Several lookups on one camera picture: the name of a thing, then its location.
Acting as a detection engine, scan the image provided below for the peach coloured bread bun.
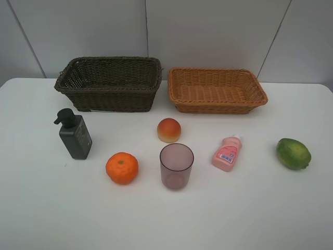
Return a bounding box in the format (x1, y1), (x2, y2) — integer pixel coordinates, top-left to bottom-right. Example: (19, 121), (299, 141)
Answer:
(157, 118), (181, 143)

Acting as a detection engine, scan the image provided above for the translucent purple plastic cup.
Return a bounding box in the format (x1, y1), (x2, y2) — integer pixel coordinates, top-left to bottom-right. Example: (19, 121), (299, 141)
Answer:
(159, 143), (195, 190)

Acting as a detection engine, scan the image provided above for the orange mandarin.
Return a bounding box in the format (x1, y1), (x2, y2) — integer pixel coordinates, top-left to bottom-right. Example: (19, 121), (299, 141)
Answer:
(106, 152), (139, 185)

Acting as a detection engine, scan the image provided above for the pink lotion bottle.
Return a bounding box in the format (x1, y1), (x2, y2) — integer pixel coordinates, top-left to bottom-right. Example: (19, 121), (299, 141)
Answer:
(211, 134), (242, 172)

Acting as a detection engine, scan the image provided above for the dark green pump bottle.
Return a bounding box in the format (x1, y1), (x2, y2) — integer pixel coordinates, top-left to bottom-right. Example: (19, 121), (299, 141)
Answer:
(54, 108), (92, 160)

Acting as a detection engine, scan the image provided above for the green lime fruit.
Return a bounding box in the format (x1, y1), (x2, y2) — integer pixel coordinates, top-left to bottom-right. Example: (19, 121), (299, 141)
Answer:
(276, 138), (312, 171)

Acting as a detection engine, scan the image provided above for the light orange wicker basket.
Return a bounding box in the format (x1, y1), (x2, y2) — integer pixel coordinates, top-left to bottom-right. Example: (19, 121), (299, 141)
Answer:
(168, 67), (268, 115)

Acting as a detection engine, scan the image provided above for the dark brown wicker basket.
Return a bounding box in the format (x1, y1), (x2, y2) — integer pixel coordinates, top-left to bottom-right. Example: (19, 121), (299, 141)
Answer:
(55, 56), (162, 113)

